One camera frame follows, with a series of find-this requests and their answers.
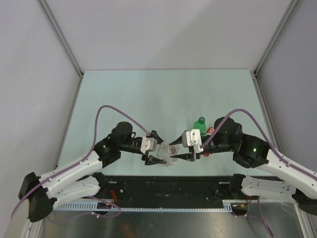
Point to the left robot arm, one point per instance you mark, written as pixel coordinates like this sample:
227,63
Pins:
82,177

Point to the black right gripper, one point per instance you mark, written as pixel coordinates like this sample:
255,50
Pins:
190,157

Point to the right aluminium frame post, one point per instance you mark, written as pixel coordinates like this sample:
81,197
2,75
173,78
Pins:
286,18

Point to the green bottle cap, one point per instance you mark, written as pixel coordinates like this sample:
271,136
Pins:
201,120

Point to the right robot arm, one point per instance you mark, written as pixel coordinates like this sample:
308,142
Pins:
296,184

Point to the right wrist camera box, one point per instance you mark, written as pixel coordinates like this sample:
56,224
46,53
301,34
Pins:
192,139

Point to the red bottle cap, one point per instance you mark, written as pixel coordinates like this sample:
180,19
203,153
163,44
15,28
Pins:
210,130

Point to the left aluminium frame post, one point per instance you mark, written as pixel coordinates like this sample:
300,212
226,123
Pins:
48,14

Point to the green plastic bottle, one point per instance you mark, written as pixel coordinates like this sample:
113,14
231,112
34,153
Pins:
200,127

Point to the white bottle cap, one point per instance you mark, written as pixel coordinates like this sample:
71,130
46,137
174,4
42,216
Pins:
171,150

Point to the fruit tea bottle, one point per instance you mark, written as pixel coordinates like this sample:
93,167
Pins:
163,153

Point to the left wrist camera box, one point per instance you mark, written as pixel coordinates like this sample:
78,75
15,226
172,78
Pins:
148,145

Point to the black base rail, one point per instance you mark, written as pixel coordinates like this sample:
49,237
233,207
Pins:
174,191

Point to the white slotted cable duct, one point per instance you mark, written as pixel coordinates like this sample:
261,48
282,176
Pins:
98,206

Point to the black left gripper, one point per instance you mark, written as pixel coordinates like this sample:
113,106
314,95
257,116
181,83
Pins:
152,159

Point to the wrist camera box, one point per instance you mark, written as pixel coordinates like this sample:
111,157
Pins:
192,139
148,145

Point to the aluminium frame post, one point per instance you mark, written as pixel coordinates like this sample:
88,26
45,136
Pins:
48,14
286,18

